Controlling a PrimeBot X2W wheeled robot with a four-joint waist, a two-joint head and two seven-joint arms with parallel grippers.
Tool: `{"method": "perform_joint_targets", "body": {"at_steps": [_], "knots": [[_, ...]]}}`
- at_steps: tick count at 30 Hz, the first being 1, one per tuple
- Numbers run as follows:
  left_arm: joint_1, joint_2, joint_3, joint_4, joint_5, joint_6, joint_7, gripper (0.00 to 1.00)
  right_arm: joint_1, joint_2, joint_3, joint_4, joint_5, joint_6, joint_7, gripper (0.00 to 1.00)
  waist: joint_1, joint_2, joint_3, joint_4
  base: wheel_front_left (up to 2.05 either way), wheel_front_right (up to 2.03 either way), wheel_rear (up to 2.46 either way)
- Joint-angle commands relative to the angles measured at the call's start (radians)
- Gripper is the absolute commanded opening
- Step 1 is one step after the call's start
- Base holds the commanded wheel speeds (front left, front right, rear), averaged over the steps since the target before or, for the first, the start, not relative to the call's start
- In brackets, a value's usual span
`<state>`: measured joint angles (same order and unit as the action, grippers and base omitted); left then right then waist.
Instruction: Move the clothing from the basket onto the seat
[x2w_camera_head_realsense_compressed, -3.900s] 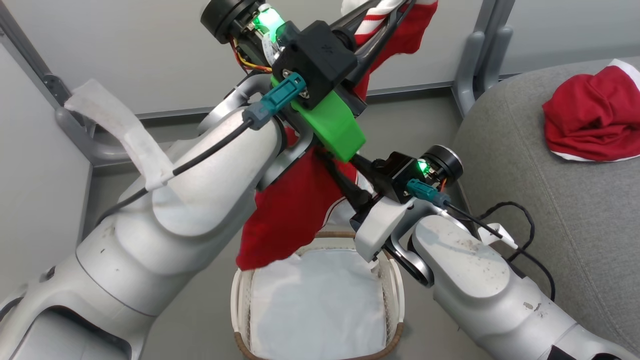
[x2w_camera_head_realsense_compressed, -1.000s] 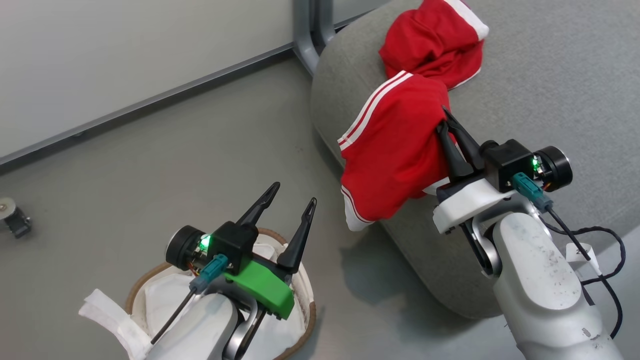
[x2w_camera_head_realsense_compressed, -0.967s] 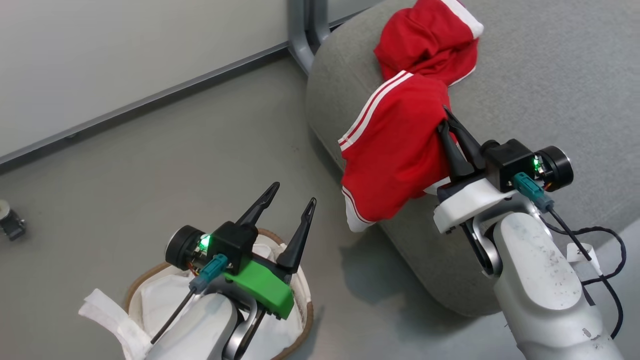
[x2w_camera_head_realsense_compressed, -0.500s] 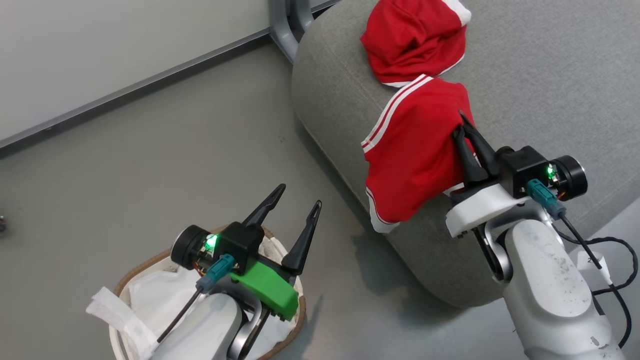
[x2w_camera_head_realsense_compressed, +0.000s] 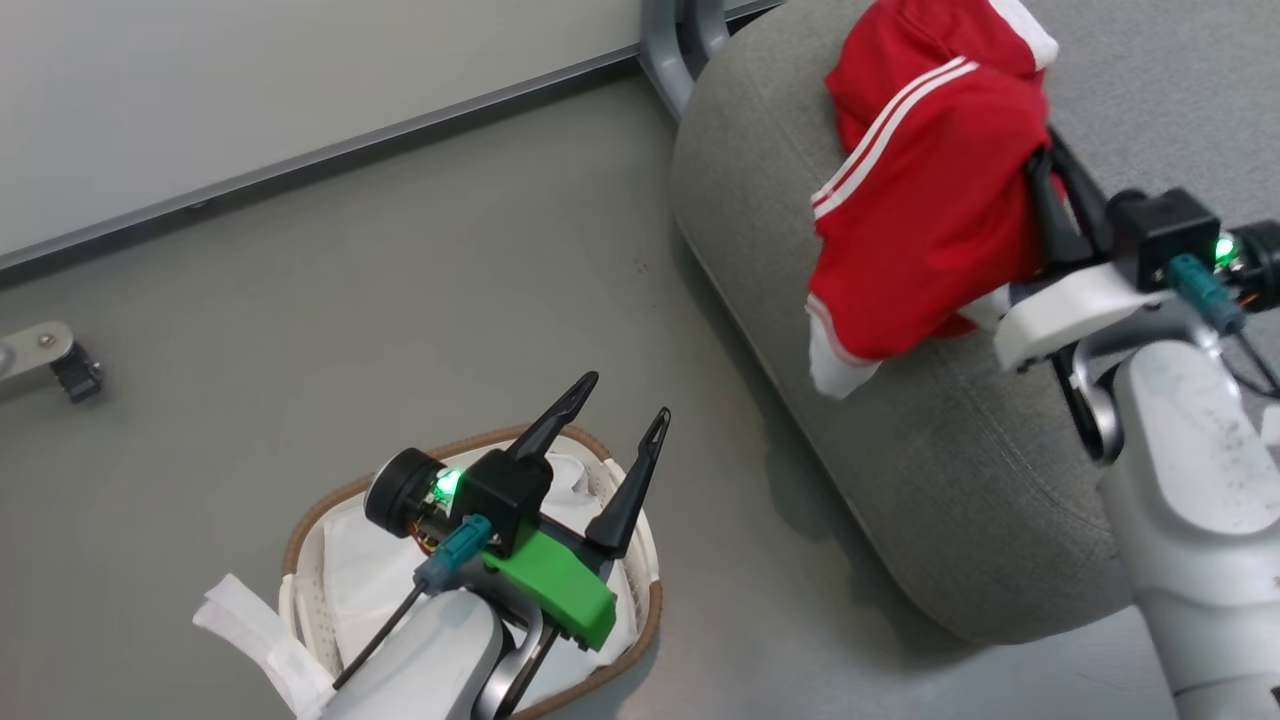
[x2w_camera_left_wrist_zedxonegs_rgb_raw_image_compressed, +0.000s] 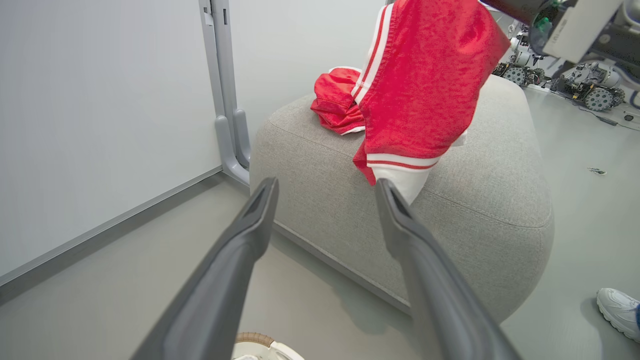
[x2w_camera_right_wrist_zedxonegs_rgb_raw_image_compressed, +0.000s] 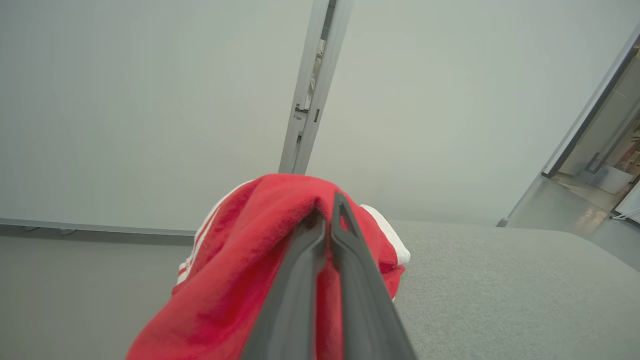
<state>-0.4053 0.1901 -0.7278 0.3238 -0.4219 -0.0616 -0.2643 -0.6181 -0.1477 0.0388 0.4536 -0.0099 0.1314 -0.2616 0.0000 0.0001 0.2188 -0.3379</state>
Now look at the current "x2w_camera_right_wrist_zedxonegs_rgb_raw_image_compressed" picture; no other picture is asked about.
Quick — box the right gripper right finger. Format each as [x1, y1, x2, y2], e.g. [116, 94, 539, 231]
[330, 192, 419, 360]

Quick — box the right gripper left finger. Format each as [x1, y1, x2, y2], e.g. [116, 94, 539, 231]
[240, 207, 329, 360]

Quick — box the red white striped garment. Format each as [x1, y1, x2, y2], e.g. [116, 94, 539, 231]
[126, 173, 412, 360]

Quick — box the grey fabric sofa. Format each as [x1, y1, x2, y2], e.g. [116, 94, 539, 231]
[387, 219, 640, 360]

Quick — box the grey wall baseboard strip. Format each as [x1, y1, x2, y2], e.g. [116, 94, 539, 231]
[0, 217, 197, 237]

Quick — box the grey metal partition post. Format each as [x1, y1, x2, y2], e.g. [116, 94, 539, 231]
[278, 0, 354, 176]

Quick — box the glass door grey frame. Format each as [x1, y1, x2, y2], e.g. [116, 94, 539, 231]
[496, 22, 640, 229]

